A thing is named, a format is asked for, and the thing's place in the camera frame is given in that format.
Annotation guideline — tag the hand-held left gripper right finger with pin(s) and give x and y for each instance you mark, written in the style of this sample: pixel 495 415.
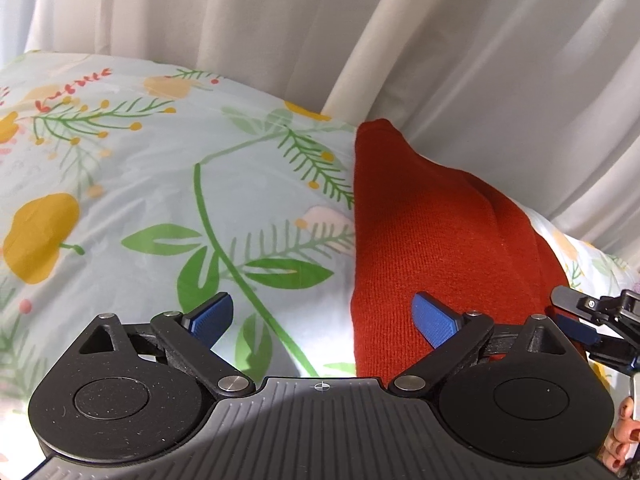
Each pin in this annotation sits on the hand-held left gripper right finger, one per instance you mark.
pixel 432 322

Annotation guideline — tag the person's right hand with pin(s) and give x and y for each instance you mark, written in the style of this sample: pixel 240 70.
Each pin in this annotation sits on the person's right hand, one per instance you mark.
pixel 627 435

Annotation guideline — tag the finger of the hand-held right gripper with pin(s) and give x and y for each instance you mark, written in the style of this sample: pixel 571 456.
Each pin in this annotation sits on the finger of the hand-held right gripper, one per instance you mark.
pixel 577 330
pixel 572 301

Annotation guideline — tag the floral bed sheet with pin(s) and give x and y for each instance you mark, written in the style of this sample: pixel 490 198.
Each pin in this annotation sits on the floral bed sheet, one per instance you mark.
pixel 125 170

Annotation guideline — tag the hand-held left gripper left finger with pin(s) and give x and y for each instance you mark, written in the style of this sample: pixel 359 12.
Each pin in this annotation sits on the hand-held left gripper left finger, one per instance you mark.
pixel 210 317

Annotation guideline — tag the white curtain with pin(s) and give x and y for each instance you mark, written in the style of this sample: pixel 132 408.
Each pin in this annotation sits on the white curtain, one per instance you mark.
pixel 450 50

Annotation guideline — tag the red knit sweater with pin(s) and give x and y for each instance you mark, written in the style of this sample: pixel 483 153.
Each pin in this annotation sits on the red knit sweater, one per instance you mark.
pixel 425 235

